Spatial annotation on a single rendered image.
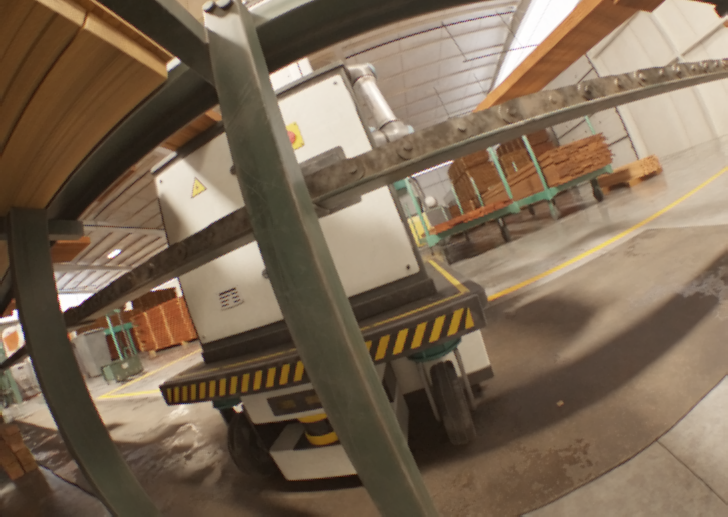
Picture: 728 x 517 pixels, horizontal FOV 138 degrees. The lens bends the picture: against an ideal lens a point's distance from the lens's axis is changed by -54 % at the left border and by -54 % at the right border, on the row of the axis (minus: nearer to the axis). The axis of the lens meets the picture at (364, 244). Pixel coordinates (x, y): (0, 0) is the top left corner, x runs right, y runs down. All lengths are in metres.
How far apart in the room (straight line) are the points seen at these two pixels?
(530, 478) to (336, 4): 0.80
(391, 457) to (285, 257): 0.22
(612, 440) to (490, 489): 0.22
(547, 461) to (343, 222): 0.57
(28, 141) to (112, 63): 0.21
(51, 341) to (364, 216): 0.69
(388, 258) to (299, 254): 0.32
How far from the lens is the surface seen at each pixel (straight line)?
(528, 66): 1.28
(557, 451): 0.59
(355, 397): 0.28
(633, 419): 0.63
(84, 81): 0.48
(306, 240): 0.26
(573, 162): 3.87
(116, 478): 0.76
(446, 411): 0.56
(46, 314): 0.73
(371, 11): 0.56
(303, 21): 0.52
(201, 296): 0.73
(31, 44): 0.44
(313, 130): 0.62
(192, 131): 0.76
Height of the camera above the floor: 0.44
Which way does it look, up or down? 3 degrees up
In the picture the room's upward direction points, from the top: 21 degrees counter-clockwise
